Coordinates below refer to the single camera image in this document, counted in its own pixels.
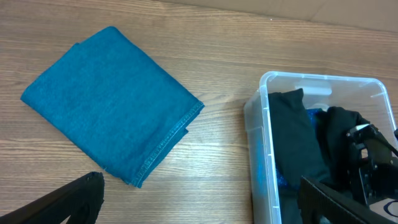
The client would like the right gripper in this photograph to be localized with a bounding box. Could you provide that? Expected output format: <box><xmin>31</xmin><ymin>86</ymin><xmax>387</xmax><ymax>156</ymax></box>
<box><xmin>346</xmin><ymin>124</ymin><xmax>397</xmax><ymax>207</ymax></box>

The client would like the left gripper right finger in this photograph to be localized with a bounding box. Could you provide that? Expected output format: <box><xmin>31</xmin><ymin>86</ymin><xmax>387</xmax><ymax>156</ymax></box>
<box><xmin>297</xmin><ymin>177</ymin><xmax>394</xmax><ymax>224</ymax></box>

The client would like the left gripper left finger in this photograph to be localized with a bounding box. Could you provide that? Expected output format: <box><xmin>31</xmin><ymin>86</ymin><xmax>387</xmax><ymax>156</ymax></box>
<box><xmin>1</xmin><ymin>172</ymin><xmax>104</xmax><ymax>224</ymax></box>

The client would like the large black cloth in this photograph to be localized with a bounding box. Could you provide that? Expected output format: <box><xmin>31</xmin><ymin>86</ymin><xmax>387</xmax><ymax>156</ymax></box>
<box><xmin>279</xmin><ymin>181</ymin><xmax>353</xmax><ymax>224</ymax></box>

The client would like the blue denim cloth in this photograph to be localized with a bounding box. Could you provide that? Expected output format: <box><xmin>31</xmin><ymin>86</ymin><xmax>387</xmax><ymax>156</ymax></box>
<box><xmin>21</xmin><ymin>26</ymin><xmax>204</xmax><ymax>188</ymax></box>

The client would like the clear plastic storage bin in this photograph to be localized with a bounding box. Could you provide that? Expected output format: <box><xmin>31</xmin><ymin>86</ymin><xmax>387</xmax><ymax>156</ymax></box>
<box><xmin>244</xmin><ymin>71</ymin><xmax>397</xmax><ymax>224</ymax></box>

